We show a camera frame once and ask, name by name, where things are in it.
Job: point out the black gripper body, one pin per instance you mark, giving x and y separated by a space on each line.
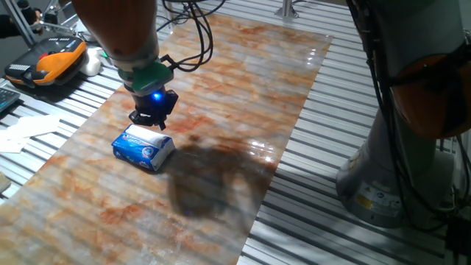
151 105

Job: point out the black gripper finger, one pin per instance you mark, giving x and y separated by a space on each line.
172 101
140 117

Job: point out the dark sleeved forearm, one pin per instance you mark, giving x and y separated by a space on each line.
9 25

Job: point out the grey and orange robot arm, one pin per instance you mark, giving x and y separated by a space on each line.
117 25

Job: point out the operator hand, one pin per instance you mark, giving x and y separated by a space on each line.
35 22

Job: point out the blue tissue pack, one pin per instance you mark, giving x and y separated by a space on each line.
134 151

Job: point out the orange marble pattern mat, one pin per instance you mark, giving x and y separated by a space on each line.
221 92

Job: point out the white rounded object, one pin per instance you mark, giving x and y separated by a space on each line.
91 62

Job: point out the white paper sheet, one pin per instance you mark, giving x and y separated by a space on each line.
13 145
35 126

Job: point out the orange and black teach pendant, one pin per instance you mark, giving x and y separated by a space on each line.
48 62

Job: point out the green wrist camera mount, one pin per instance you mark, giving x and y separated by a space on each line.
151 79

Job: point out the aluminium post with foot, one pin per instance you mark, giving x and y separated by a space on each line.
287 9

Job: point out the grey aluminium frame beam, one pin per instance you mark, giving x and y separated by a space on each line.
10 7

